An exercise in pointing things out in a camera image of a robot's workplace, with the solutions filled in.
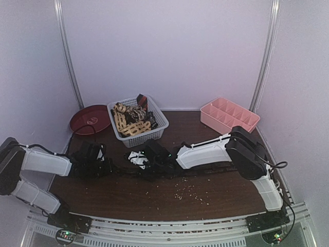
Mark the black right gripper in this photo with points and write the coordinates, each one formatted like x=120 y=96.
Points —
x=147 y=164

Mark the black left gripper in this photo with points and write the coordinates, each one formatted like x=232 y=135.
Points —
x=109 y=170

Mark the dark brown red patterned tie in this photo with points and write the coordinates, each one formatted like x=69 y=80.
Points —
x=201 y=170

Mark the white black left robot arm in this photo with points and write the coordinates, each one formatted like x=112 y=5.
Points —
x=16 y=157

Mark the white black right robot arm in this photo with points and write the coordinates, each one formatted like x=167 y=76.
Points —
x=238 y=147

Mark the grey plastic mesh basket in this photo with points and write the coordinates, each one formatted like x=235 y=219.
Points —
x=154 y=114

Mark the dark red round plate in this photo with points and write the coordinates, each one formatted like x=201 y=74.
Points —
x=90 y=120

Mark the yellow insect patterned tie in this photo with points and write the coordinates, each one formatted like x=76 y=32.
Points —
x=125 y=125

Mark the brown cream patterned tie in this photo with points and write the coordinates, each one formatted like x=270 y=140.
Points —
x=136 y=112

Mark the red black striped tie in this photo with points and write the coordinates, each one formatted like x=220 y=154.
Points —
x=142 y=101

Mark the pink divided organizer box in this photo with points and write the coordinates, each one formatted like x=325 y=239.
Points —
x=222 y=115

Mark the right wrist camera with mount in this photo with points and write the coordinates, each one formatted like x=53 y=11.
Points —
x=139 y=159

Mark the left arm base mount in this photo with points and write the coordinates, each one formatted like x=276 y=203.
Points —
x=70 y=225

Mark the front aluminium rail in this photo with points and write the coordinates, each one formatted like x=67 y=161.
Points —
x=233 y=231

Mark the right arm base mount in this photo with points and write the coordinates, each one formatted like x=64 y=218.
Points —
x=267 y=221

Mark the left aluminium frame post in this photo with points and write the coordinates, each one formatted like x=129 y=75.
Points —
x=67 y=56

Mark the aluminium frame post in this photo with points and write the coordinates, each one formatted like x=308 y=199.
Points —
x=270 y=39
x=67 y=56

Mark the right aluminium frame post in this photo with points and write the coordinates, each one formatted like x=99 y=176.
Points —
x=270 y=39

